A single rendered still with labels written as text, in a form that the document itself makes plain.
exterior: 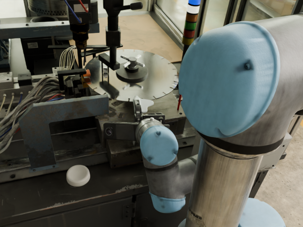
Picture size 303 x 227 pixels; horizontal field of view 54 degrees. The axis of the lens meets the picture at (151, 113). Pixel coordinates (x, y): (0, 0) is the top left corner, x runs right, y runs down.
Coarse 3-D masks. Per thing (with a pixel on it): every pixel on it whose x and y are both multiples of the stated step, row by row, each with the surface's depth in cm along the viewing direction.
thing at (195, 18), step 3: (186, 15) 112; (189, 15) 111; (192, 15) 110; (195, 15) 110; (186, 18) 112; (189, 18) 111; (192, 18) 111; (195, 18) 111; (189, 21) 112; (192, 21) 112; (195, 21) 112
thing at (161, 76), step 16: (96, 64) 105; (144, 64) 108; (160, 64) 109; (96, 80) 98; (112, 80) 98; (144, 80) 100; (160, 80) 101; (176, 80) 102; (112, 96) 92; (128, 96) 92; (144, 96) 93; (160, 96) 94
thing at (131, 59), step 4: (120, 56) 102; (124, 56) 101; (136, 56) 102; (140, 56) 103; (128, 60) 99; (132, 60) 99; (136, 60) 100; (124, 64) 97; (128, 64) 98; (132, 64) 100; (136, 64) 101; (140, 64) 98
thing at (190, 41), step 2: (182, 38) 119; (184, 38) 117; (186, 38) 116; (188, 38) 116; (190, 38) 116; (192, 38) 117; (182, 40) 119; (184, 40) 117; (186, 40) 117; (188, 40) 117; (190, 40) 117; (192, 40) 118; (182, 42) 119; (184, 42) 118; (186, 42) 117; (188, 42) 117; (190, 42) 118; (192, 42) 118; (184, 44) 118; (186, 44) 118; (188, 44) 118; (190, 44) 118
